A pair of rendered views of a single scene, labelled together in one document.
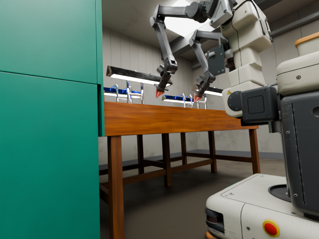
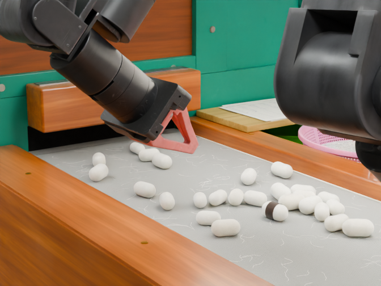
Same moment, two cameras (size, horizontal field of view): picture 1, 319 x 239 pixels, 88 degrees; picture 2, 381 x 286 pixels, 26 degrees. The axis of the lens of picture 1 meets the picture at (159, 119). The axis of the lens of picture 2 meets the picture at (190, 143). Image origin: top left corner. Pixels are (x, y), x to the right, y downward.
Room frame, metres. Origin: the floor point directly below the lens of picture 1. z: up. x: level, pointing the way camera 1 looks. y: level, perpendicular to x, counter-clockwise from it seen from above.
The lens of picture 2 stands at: (1.27, -0.90, 1.11)
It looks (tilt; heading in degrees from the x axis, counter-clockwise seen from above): 15 degrees down; 93
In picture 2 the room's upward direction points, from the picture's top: straight up
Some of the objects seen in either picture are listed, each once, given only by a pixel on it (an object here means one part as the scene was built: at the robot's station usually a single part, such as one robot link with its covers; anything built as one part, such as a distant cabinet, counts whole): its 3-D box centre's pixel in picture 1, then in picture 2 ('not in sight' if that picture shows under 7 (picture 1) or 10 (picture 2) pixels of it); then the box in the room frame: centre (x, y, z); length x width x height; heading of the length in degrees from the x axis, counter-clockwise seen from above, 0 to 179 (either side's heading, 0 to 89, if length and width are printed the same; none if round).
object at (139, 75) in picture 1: (143, 77); not in sight; (1.40, 0.12, 1.08); 0.62 x 0.08 x 0.07; 127
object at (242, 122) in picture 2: not in sight; (291, 109); (1.39, 0.60, 0.77); 0.33 x 0.15 x 0.01; 37
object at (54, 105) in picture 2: not in sight; (117, 96); (1.09, 0.44, 0.83); 0.30 x 0.06 x 0.07; 37
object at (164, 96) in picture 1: (179, 99); not in sight; (2.43, -0.31, 1.08); 0.62 x 0.08 x 0.07; 127
